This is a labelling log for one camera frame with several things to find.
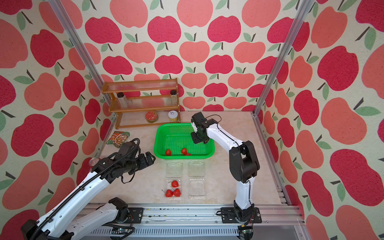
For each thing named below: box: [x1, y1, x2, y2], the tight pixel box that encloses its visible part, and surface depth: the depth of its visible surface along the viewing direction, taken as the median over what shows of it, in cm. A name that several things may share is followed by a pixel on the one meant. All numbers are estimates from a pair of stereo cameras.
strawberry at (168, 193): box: [165, 189, 174, 198], surface depth 81 cm
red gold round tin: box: [145, 110, 159, 123], surface depth 117 cm
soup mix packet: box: [106, 131, 131, 148], surface depth 106 cm
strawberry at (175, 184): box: [171, 180, 179, 188], surface depth 84 cm
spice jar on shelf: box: [170, 89, 178, 106], surface depth 103 cm
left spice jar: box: [117, 92, 128, 108], surface depth 101 cm
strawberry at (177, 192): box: [173, 188, 182, 198], surface depth 82 cm
